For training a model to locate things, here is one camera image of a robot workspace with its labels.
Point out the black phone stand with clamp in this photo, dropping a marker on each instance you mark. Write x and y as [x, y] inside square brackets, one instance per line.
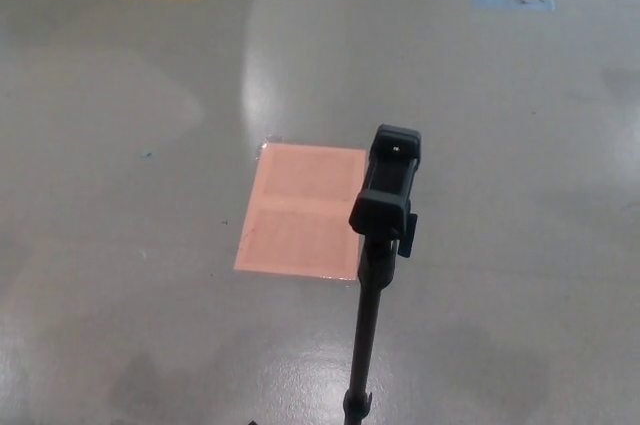
[382, 205]

